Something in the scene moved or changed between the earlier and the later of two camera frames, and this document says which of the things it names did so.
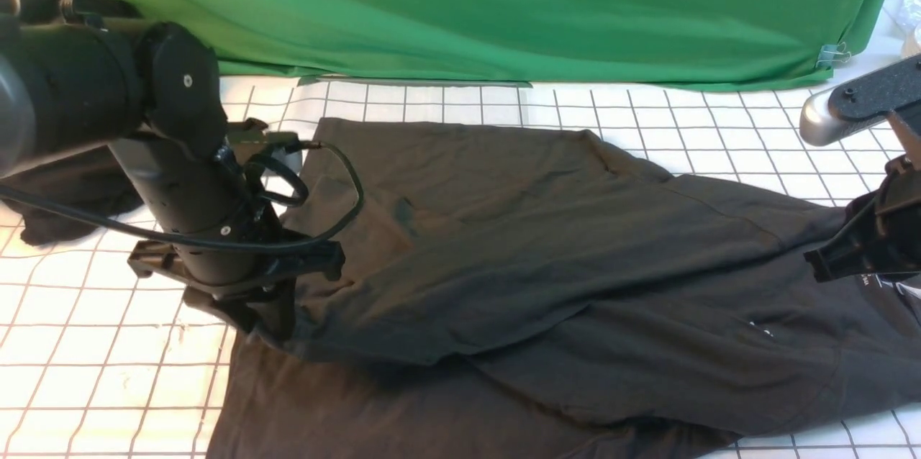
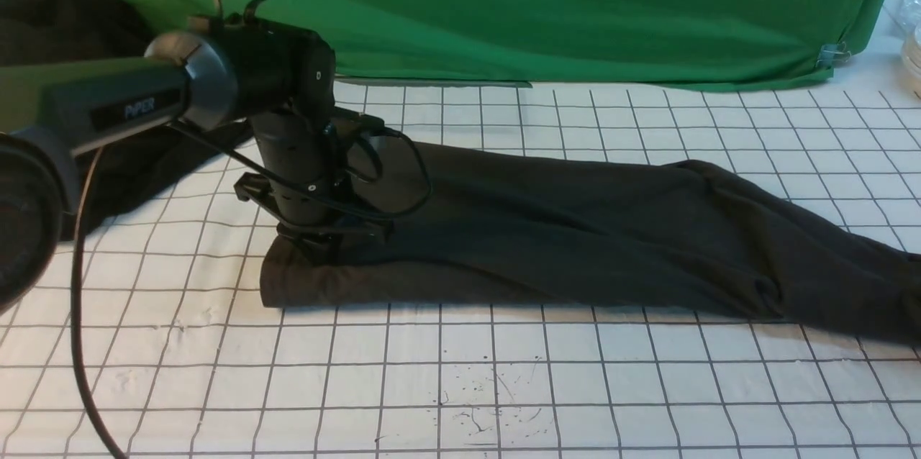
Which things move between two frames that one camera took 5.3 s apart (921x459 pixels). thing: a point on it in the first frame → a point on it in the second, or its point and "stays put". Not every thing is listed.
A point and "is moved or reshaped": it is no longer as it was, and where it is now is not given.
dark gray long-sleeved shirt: x=519 y=291 is moved or reshaped
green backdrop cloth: x=740 y=14 stays put
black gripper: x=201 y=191 → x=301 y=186
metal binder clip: x=829 y=53 stays put
